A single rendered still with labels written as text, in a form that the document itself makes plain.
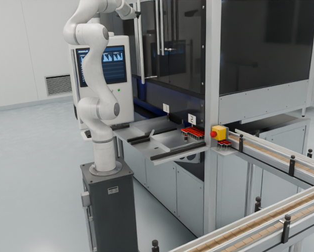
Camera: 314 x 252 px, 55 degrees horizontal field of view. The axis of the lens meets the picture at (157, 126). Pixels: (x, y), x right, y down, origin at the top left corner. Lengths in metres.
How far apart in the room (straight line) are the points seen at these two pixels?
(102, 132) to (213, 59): 0.76
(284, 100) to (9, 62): 5.74
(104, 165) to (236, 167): 0.95
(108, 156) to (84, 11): 0.75
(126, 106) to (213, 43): 1.16
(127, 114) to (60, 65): 4.59
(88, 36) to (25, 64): 5.57
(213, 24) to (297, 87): 0.91
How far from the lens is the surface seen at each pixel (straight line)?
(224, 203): 2.27
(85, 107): 1.64
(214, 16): 1.81
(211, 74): 1.83
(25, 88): 7.10
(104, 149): 1.68
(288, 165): 1.70
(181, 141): 2.05
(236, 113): 2.03
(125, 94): 2.66
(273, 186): 2.60
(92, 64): 1.54
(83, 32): 1.52
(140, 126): 2.37
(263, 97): 2.18
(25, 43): 7.01
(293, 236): 1.30
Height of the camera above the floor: 1.66
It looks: 19 degrees down
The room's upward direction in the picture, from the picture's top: 3 degrees counter-clockwise
